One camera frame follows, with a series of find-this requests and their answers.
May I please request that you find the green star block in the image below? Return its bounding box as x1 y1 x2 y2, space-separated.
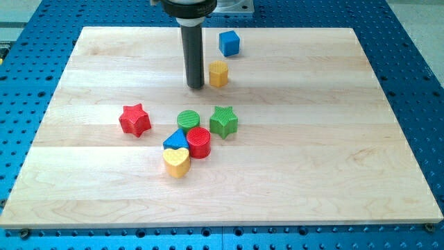
210 106 239 139

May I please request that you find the blue triangle block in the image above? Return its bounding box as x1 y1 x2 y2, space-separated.
163 128 189 149

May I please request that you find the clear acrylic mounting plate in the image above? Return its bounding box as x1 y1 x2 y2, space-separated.
214 0 255 14

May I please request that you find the yellow heart block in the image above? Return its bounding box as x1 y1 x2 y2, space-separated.
162 147 191 178

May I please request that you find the blue cube block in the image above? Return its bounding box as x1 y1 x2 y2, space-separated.
219 31 240 57

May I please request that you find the yellow hexagon block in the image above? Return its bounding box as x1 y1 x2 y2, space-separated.
209 60 228 88

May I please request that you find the green cylinder block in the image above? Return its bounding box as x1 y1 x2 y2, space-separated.
176 110 200 134

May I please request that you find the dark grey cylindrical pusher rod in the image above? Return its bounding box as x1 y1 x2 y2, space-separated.
180 24 205 89

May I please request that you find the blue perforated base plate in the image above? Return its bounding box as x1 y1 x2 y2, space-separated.
1 1 443 249

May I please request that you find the red star block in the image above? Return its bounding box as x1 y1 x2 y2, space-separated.
119 103 151 138

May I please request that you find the red cylinder block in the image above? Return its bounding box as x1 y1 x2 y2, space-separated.
186 127 211 159

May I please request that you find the light wooden board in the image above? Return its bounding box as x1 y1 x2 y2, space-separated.
1 27 443 228

